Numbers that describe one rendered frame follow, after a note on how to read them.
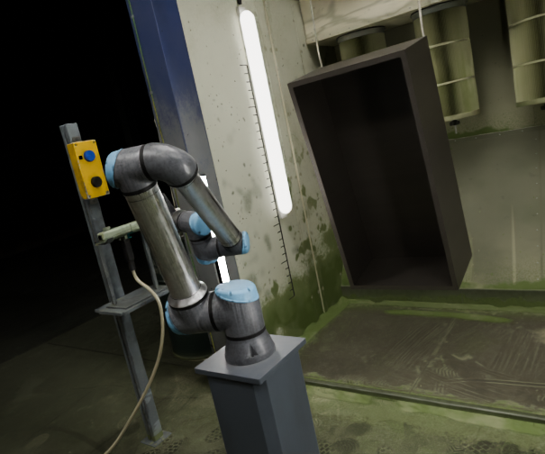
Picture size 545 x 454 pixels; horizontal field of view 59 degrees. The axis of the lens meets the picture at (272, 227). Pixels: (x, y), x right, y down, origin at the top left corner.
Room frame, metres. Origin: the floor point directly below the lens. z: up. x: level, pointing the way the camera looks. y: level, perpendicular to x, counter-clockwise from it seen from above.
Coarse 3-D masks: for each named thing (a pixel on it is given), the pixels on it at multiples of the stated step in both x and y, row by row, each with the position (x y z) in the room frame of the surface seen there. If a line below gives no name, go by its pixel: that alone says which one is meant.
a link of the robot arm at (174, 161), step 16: (160, 144) 1.49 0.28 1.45; (144, 160) 1.45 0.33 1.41; (160, 160) 1.45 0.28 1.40; (176, 160) 1.47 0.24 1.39; (192, 160) 1.52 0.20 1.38; (160, 176) 1.47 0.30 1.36; (176, 176) 1.48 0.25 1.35; (192, 176) 1.51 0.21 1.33; (192, 192) 1.56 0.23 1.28; (208, 192) 1.62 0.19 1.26; (208, 208) 1.64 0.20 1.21; (208, 224) 1.71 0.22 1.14; (224, 224) 1.73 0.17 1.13; (224, 240) 1.79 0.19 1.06; (240, 240) 1.84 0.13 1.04; (224, 256) 1.89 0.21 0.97
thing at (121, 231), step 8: (176, 208) 2.45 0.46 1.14; (128, 224) 2.19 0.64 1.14; (136, 224) 2.22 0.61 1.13; (104, 232) 2.08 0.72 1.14; (112, 232) 2.11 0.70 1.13; (120, 232) 2.14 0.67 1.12; (128, 232) 2.18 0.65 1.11; (104, 240) 2.08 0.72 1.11; (120, 240) 2.14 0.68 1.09; (128, 240) 2.18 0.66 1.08; (128, 248) 2.17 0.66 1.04; (128, 256) 2.16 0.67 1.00; (128, 264) 2.17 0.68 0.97
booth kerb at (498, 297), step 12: (348, 288) 3.51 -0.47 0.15; (468, 288) 2.98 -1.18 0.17; (480, 288) 2.94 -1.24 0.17; (492, 288) 2.90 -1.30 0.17; (372, 300) 3.40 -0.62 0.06; (396, 300) 3.28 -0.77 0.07; (408, 300) 3.23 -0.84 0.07; (420, 300) 3.18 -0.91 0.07; (432, 300) 3.13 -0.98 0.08; (444, 300) 3.08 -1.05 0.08; (456, 300) 3.03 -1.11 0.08; (468, 300) 2.98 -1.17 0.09; (480, 300) 2.94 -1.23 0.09; (492, 300) 2.89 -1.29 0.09; (504, 300) 2.85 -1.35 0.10; (516, 300) 2.81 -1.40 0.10; (528, 300) 2.77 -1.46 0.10; (540, 300) 2.73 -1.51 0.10
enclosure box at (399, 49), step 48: (336, 96) 2.71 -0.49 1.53; (384, 96) 2.57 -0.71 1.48; (432, 96) 2.32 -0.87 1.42; (336, 144) 2.76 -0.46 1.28; (384, 144) 2.64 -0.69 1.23; (432, 144) 2.23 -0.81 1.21; (336, 192) 2.67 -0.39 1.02; (384, 192) 2.73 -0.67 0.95; (432, 192) 2.21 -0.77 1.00; (336, 240) 2.59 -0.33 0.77; (384, 240) 2.83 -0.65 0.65; (432, 240) 2.65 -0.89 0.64; (384, 288) 2.52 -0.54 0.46; (432, 288) 2.35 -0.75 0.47
